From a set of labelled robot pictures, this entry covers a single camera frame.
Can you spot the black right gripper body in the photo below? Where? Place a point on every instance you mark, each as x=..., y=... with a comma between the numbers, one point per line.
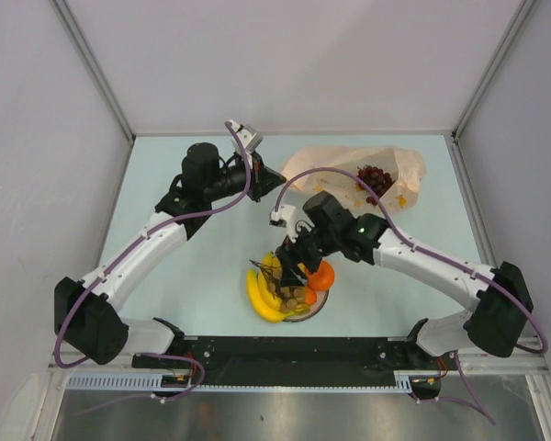
x=309, y=248

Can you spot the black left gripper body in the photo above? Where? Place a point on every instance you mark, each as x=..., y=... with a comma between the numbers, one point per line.
x=254, y=186

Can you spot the brown fake longan bunch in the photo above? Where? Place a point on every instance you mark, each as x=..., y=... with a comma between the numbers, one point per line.
x=282, y=289

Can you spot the green orange fake mango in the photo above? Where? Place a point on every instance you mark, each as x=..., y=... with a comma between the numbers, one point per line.
x=310, y=296

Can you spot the orange fake tangerine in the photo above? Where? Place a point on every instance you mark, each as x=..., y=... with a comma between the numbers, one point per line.
x=323, y=278

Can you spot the yellow fake banana bunch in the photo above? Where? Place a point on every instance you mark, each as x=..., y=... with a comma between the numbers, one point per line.
x=264, y=302

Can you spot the translucent orange plastic bag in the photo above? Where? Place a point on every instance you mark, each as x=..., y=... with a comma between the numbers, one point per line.
x=338, y=165

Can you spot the red fake grape bunch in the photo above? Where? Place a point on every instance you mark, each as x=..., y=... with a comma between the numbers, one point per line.
x=376, y=178

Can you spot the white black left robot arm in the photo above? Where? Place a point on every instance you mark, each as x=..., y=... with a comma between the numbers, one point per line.
x=86, y=311

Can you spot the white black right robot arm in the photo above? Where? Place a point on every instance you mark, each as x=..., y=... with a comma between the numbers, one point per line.
x=495, y=301

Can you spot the round printed plate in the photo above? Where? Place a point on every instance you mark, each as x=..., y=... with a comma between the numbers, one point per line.
x=319, y=301

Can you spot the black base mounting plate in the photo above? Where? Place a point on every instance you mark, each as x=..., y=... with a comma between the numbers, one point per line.
x=380, y=353

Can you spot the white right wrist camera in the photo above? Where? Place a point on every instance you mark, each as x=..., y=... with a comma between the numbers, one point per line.
x=285, y=216

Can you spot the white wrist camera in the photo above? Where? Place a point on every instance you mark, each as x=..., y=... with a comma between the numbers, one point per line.
x=285, y=216
x=243, y=136

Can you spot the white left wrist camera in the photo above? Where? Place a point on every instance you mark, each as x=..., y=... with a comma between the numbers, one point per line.
x=243, y=136

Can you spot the white slotted cable duct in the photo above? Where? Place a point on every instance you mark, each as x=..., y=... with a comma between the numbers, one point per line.
x=139, y=382

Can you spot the aluminium front rail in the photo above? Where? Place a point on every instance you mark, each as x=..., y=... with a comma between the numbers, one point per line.
x=146, y=353

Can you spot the aluminium frame post left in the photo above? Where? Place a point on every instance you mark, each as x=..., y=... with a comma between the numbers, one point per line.
x=90, y=62

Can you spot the aluminium frame post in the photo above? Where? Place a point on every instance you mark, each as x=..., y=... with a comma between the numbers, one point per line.
x=90, y=62
x=512, y=33

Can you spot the aluminium frame post right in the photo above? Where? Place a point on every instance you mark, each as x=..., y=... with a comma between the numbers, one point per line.
x=512, y=33

